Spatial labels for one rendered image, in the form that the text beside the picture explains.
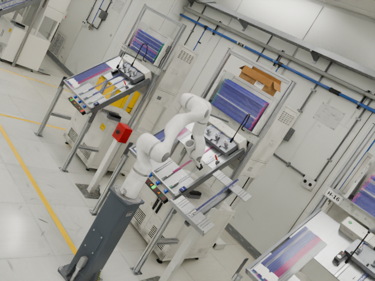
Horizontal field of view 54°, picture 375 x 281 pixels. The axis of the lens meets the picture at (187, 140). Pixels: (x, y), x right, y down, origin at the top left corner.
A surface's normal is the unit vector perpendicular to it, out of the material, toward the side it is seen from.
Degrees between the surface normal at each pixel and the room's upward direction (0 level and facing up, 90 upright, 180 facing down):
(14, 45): 90
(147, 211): 90
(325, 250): 45
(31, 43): 90
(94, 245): 90
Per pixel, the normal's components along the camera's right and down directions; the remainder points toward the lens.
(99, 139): -0.62, -0.18
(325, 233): -0.08, -0.73
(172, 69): 0.60, 0.51
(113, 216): -0.46, -0.05
